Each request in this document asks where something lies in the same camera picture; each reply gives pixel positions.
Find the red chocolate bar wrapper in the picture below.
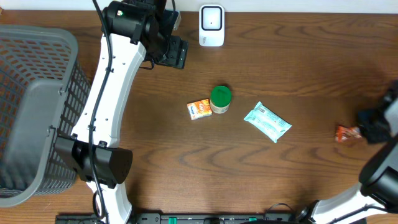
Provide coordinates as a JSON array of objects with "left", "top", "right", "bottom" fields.
[{"left": 335, "top": 126, "right": 362, "bottom": 142}]

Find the small orange snack box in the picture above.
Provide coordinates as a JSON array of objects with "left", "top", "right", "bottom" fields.
[{"left": 187, "top": 99, "right": 213, "bottom": 120}]

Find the green lid jar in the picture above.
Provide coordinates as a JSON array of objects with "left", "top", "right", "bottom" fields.
[{"left": 210, "top": 85, "right": 232, "bottom": 114}]

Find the light blue tissue pack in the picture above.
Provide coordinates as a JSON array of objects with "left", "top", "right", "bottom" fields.
[{"left": 244, "top": 101, "right": 292, "bottom": 143}]

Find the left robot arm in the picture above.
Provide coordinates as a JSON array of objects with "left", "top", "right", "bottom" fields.
[{"left": 54, "top": 0, "right": 188, "bottom": 223}]

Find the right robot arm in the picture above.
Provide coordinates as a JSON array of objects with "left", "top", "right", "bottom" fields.
[{"left": 295, "top": 80, "right": 397, "bottom": 223}]

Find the grey plastic shopping basket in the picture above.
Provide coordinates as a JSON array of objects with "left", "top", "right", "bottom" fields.
[{"left": 1, "top": 24, "right": 90, "bottom": 207}]

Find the black left camera cable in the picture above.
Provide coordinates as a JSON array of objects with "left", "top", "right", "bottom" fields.
[{"left": 86, "top": 0, "right": 114, "bottom": 224}]

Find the black camera cable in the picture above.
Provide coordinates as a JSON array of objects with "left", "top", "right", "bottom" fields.
[
  {"left": 86, "top": 0, "right": 114, "bottom": 224},
  {"left": 329, "top": 203, "right": 389, "bottom": 224}
]

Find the black right camera cable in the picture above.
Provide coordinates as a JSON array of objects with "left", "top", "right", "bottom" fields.
[{"left": 329, "top": 203, "right": 389, "bottom": 224}]

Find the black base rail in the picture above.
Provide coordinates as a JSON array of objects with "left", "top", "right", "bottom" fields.
[{"left": 54, "top": 212, "right": 297, "bottom": 224}]

